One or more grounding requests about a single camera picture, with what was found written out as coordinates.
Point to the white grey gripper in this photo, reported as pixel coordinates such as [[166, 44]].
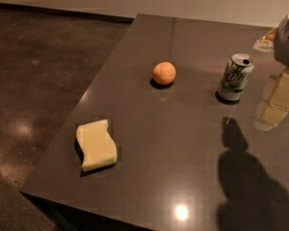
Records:
[[287, 40]]

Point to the white green 7up can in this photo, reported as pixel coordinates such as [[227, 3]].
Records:
[[235, 77]]

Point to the yellow wavy sponge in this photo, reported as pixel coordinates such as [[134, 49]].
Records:
[[97, 146]]

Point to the orange fruit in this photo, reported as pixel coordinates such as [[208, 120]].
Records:
[[164, 73]]

